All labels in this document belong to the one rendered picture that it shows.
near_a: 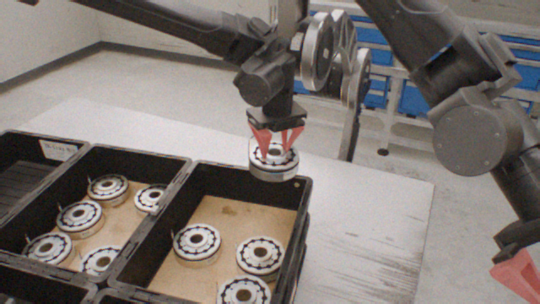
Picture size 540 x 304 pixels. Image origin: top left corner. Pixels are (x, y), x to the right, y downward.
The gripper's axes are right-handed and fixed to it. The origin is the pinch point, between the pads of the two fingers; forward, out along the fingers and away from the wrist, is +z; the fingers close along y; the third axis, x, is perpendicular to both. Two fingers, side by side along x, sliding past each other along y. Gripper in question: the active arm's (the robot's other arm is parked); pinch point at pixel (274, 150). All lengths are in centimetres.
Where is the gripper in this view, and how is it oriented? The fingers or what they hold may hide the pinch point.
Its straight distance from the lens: 79.8
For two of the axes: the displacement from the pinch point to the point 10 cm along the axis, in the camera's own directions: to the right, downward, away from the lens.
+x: -4.7, -5.1, 7.2
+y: 8.8, -2.4, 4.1
